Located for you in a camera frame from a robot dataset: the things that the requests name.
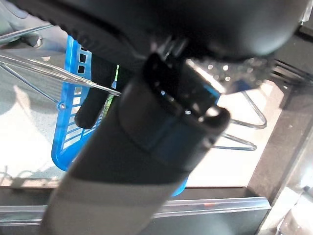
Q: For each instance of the dark low cabinet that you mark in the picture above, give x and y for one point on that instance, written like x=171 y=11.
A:
x=276 y=159

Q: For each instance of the black shelf clear price rail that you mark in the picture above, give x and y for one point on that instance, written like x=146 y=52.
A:
x=220 y=205

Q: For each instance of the blue plastic shopping basket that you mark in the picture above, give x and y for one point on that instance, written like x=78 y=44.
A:
x=72 y=63

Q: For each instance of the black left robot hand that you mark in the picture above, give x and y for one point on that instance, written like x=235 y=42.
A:
x=122 y=183

